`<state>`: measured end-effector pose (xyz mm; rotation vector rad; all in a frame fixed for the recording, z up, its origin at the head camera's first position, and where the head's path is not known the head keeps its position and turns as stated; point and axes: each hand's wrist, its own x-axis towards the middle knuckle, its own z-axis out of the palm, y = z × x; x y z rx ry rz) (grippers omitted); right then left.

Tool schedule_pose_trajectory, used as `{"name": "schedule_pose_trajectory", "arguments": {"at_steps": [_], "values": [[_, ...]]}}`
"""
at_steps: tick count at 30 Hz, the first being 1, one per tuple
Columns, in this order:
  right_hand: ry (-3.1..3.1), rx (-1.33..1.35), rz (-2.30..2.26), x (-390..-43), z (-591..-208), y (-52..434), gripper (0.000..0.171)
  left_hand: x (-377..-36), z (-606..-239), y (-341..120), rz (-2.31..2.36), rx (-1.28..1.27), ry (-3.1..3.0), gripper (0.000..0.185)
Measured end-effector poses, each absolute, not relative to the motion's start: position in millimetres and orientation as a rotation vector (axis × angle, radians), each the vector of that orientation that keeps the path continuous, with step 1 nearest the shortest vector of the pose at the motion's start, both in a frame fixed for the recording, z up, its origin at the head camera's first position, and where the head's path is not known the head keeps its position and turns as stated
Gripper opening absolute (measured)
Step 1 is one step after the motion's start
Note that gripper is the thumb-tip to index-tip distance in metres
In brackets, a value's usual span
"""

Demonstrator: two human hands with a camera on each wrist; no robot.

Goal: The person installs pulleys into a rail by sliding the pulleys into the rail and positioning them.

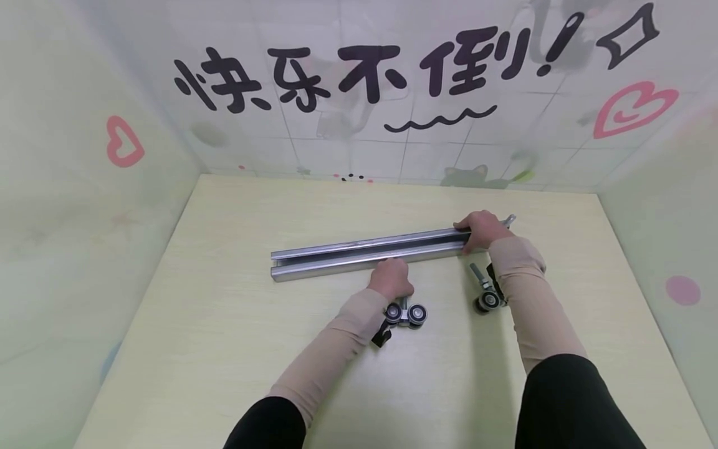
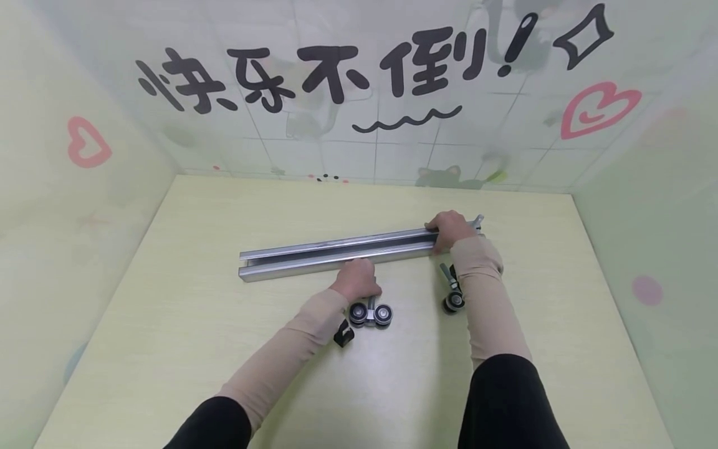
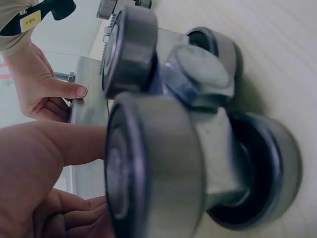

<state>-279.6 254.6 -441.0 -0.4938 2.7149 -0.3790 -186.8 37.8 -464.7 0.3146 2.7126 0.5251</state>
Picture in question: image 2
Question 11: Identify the person's right hand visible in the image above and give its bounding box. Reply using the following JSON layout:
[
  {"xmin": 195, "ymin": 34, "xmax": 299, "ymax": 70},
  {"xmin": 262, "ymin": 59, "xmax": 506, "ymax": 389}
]
[{"xmin": 424, "ymin": 210, "xmax": 479, "ymax": 256}]

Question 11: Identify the person's left hand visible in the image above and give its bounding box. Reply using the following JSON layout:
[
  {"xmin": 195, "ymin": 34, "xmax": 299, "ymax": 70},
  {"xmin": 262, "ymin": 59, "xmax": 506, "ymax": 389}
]
[{"xmin": 329, "ymin": 258, "xmax": 384, "ymax": 304}]

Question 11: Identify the black wheeled roller trolley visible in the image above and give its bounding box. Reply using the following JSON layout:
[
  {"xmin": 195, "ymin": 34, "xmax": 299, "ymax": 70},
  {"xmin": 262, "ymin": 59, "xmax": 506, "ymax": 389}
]
[
  {"xmin": 347, "ymin": 296, "xmax": 394, "ymax": 330},
  {"xmin": 439, "ymin": 262, "xmax": 467, "ymax": 315}
]

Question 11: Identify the long grey metal channel rail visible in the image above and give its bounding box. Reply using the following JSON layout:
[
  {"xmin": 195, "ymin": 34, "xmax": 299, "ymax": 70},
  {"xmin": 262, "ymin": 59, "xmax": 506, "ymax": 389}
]
[{"xmin": 238, "ymin": 226, "xmax": 484, "ymax": 283}]

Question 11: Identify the person's left forearm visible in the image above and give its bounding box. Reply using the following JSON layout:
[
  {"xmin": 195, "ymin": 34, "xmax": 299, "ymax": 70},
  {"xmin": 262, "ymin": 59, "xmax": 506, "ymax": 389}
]
[{"xmin": 163, "ymin": 288, "xmax": 352, "ymax": 449}]

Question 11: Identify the person's right forearm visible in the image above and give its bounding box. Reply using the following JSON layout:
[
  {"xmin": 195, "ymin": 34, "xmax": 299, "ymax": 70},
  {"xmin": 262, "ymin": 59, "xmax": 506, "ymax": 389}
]
[{"xmin": 449, "ymin": 236, "xmax": 571, "ymax": 449}]

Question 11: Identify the black wrist band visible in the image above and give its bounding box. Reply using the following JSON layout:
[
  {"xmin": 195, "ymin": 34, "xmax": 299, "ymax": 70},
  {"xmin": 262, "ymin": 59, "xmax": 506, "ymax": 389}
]
[{"xmin": 333, "ymin": 319, "xmax": 356, "ymax": 348}]

